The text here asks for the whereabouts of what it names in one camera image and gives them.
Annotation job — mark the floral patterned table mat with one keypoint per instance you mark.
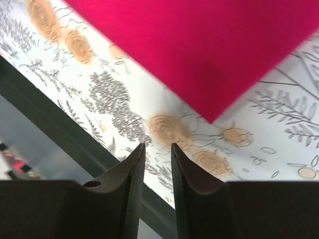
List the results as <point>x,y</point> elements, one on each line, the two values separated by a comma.
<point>270,133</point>

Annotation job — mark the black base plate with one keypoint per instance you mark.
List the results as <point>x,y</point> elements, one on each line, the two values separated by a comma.
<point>44,134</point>

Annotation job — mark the magenta t shirt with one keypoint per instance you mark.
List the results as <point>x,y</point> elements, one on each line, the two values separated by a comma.
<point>208,52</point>

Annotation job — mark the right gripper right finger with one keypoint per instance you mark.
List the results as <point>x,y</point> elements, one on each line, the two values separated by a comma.
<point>208,208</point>

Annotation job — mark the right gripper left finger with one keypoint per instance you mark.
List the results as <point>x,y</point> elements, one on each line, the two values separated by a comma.
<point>107,207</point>

